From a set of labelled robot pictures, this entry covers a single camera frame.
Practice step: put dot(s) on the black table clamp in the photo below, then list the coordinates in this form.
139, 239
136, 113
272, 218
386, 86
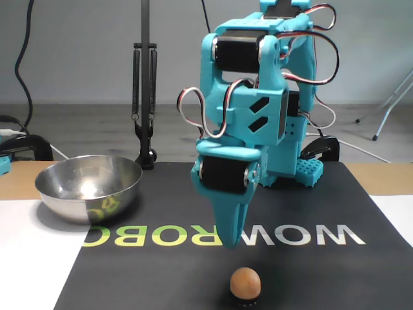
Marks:
322, 145

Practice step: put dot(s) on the teal gripper with motor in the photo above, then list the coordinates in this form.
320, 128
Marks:
222, 174

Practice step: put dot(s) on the black mat with WOWROBO print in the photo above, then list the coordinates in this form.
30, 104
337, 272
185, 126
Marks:
161, 200

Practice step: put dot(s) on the black clamp, right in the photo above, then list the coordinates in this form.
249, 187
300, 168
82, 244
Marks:
145, 64

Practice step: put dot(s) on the white paper sheet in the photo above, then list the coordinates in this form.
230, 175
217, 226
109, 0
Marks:
26, 264
397, 213

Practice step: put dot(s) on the metal bowl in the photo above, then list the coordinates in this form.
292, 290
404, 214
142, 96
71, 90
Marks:
87, 190

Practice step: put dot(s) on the white metal stand legs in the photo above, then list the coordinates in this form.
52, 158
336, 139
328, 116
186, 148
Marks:
388, 111

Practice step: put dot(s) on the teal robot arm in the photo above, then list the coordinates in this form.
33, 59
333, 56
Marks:
245, 97

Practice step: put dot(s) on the tan ball with black base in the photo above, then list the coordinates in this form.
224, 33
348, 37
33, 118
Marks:
245, 284

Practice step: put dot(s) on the white plug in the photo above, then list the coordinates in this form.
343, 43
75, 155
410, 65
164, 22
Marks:
9, 131

